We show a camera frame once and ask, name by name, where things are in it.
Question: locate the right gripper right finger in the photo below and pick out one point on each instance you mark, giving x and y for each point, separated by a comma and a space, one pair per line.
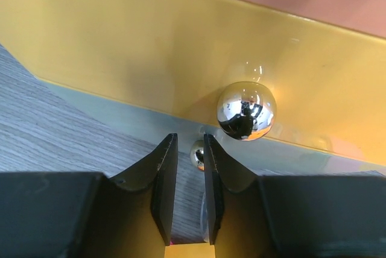
221, 171

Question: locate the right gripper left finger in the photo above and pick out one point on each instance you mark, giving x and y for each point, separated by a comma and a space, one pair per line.
156, 171

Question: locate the orange folder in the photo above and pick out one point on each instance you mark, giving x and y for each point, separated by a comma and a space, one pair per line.
196, 250

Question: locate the yellow cabinet drawer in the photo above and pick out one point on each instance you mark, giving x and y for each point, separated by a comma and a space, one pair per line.
176, 57

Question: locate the white arched drawer cabinet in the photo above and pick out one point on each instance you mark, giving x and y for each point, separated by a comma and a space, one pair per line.
363, 16

